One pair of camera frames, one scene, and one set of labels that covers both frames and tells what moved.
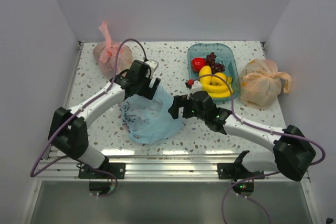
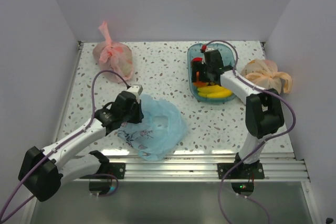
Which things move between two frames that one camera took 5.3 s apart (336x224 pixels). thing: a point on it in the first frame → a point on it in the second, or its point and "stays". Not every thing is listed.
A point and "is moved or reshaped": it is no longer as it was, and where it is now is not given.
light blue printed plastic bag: [149, 121] is moved or reshaped
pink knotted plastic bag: [105, 54] stays
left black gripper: [148, 92] → [139, 115]
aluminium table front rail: [153, 166] stays
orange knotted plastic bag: [261, 83] stays
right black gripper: [179, 101] → [198, 66]
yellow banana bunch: [219, 87] stays
